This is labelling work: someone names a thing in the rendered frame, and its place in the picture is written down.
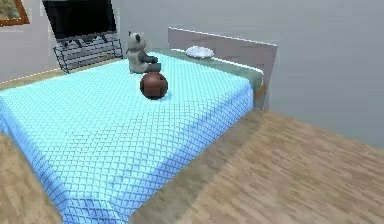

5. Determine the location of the brown ball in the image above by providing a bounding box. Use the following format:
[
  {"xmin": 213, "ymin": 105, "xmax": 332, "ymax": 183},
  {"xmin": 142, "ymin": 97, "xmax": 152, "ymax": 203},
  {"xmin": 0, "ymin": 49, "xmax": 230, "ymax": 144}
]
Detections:
[{"xmin": 139, "ymin": 71, "xmax": 169, "ymax": 101}]

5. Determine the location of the white pillow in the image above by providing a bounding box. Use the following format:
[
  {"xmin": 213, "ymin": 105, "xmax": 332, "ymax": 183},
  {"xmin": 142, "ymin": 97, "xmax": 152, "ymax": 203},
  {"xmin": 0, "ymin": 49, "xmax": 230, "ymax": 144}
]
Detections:
[{"xmin": 185, "ymin": 45, "xmax": 215, "ymax": 60}]

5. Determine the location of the bed with light blue cover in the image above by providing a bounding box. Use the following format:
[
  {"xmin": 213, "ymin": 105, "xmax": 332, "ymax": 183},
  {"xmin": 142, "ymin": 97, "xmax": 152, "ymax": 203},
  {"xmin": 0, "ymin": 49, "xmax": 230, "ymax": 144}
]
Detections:
[{"xmin": 0, "ymin": 27, "xmax": 279, "ymax": 224}]

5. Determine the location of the grey and white teddy bear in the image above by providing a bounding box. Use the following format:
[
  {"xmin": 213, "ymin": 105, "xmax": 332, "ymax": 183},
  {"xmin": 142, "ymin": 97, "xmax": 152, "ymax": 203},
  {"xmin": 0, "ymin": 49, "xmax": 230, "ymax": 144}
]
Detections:
[{"xmin": 125, "ymin": 31, "xmax": 162, "ymax": 75}]

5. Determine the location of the black television set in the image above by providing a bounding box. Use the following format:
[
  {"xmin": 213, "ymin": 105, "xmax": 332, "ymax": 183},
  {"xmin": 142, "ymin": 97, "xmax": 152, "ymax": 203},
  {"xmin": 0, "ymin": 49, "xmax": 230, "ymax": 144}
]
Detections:
[{"xmin": 41, "ymin": 0, "xmax": 118, "ymax": 43}]

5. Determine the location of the wooden framed picture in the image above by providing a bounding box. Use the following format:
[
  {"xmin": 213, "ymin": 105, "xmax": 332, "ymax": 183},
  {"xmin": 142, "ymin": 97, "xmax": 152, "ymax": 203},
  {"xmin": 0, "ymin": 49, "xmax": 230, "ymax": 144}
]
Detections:
[{"xmin": 0, "ymin": 0, "xmax": 31, "ymax": 28}]

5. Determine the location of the black wire television stand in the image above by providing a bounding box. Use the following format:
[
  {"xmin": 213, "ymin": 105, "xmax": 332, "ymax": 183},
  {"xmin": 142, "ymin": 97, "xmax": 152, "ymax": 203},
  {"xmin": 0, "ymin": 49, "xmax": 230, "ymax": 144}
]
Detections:
[{"xmin": 53, "ymin": 32, "xmax": 124, "ymax": 74}]

